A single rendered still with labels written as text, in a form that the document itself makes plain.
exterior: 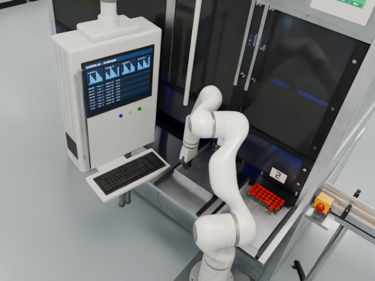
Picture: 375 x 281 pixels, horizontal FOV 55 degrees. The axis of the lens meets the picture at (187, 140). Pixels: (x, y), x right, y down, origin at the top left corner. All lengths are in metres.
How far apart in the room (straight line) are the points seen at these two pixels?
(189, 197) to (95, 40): 0.88
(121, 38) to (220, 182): 0.84
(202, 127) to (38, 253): 1.80
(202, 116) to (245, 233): 0.44
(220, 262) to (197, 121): 0.53
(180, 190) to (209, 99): 0.68
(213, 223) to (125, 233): 1.57
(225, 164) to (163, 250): 1.53
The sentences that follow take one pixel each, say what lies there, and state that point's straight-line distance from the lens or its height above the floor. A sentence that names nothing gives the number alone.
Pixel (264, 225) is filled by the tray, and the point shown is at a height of 0.88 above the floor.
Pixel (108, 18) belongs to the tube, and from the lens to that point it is 1.76.
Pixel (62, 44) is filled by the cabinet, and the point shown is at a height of 1.55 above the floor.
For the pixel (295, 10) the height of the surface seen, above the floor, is 1.82.
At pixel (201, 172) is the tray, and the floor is 0.88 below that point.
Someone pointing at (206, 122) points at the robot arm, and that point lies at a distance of 1.31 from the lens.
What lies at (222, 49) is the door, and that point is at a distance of 1.79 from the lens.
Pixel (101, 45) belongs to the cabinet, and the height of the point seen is 1.54.
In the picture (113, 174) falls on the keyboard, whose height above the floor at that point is 0.83.
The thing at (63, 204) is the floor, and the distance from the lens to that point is 3.02.
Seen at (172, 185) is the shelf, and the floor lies 0.88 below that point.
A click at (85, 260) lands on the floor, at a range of 2.72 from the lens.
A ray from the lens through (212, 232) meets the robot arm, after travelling 1.29.
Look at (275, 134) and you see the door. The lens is 1.81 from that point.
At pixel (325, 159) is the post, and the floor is 1.25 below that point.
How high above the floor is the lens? 2.31
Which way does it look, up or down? 41 degrees down
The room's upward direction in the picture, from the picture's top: 8 degrees clockwise
